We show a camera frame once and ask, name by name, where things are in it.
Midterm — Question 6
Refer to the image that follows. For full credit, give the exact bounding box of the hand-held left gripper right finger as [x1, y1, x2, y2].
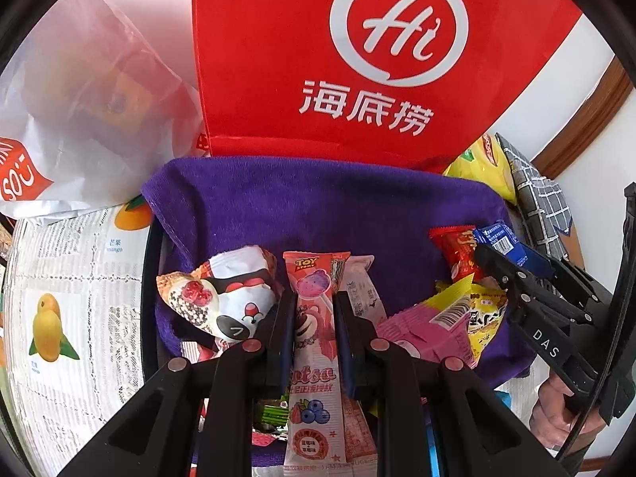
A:
[332, 289, 570, 477]

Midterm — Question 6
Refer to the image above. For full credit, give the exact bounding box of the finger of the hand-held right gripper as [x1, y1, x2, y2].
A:
[519, 241, 617, 316]
[474, 242, 597, 329]

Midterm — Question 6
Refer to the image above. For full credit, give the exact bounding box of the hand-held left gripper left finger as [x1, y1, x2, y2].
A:
[57, 289, 299, 477]

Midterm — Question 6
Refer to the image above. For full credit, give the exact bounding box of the blue snack packet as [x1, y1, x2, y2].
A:
[472, 222, 525, 262]

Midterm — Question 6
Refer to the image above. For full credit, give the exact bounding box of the long pink lollipop packet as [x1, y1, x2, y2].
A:
[282, 251, 351, 477]

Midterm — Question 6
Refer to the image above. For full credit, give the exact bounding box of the red snack packet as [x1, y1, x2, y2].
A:
[430, 227, 486, 283]

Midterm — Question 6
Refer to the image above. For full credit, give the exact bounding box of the large pink snack packet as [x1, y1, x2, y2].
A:
[375, 275, 478, 365]

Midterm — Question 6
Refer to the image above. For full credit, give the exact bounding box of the person's right hand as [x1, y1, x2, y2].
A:
[529, 372, 612, 450]

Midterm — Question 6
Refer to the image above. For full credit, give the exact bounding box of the yellow snack packet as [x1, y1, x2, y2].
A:
[434, 281, 508, 369]

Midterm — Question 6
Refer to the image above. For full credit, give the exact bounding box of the white panda snack packet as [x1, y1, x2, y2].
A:
[156, 245, 285, 353]

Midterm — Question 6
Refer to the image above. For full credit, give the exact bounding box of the green snack packet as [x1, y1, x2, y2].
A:
[253, 395, 290, 433]

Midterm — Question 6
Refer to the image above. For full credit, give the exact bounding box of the grey checked folded cloth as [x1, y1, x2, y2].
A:
[497, 132, 585, 264]

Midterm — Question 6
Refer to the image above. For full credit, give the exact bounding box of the yellow chip bag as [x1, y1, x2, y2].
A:
[444, 134, 520, 204]

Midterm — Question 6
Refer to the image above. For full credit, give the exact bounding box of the purple towel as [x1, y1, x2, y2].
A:
[140, 156, 530, 464]

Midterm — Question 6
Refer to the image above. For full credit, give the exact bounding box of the red paper bag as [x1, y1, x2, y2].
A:
[191, 0, 584, 172]

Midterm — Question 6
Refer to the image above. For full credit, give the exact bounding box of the white plastic shopping bag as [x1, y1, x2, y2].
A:
[0, 0, 207, 220]

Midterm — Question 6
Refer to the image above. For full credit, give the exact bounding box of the brown wooden door frame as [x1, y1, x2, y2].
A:
[529, 57, 635, 180]

